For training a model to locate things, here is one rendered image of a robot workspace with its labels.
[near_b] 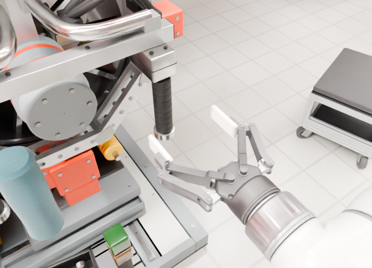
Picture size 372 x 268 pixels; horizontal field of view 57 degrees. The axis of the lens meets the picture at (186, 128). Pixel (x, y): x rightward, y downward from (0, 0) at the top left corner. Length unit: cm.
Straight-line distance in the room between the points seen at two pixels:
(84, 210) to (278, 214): 89
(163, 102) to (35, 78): 23
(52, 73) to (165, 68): 18
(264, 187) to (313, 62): 191
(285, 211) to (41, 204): 54
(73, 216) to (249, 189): 86
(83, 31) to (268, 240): 40
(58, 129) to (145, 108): 126
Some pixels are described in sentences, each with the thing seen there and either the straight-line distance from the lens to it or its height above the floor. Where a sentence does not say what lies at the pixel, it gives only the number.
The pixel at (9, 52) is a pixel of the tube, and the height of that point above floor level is 100.
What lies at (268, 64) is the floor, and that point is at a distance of 228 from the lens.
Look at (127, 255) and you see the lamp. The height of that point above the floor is 60.
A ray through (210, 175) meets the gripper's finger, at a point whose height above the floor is 85.
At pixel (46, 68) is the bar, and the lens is 55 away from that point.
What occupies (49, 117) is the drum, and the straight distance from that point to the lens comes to 65.
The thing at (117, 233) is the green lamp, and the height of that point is 66.
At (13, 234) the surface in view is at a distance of 141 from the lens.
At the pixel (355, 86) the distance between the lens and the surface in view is 167.
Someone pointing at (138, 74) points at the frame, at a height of 75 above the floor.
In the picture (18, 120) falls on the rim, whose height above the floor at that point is 67.
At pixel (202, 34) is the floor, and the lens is 252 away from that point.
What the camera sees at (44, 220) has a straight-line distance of 88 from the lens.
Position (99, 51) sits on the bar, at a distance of 56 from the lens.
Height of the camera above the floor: 128
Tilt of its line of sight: 46 degrees down
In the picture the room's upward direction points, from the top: straight up
